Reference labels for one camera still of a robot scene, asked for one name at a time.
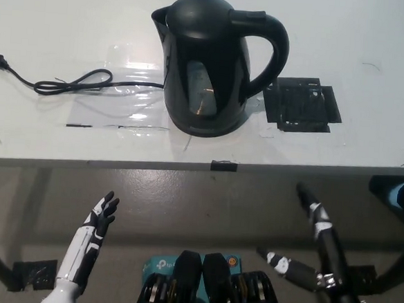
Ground clear plastic tape sheet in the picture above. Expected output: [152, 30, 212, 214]
[64, 37, 178, 137]

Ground short black tape piece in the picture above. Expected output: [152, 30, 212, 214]
[209, 158, 239, 174]

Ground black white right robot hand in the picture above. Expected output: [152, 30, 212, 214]
[252, 178, 378, 303]

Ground black floor tape patch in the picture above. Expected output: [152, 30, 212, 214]
[10, 256, 59, 295]
[346, 263, 379, 297]

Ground black electric kettle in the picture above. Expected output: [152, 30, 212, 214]
[143, 0, 292, 141]

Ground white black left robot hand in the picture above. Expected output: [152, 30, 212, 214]
[55, 187, 122, 291]

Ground black tape square patch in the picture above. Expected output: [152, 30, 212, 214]
[260, 73, 346, 137]

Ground black and blue object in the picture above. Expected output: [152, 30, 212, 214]
[367, 174, 404, 212]

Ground black power cord with plug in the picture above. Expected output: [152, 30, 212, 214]
[0, 53, 168, 105]

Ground teal router box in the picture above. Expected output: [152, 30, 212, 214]
[139, 246, 243, 299]

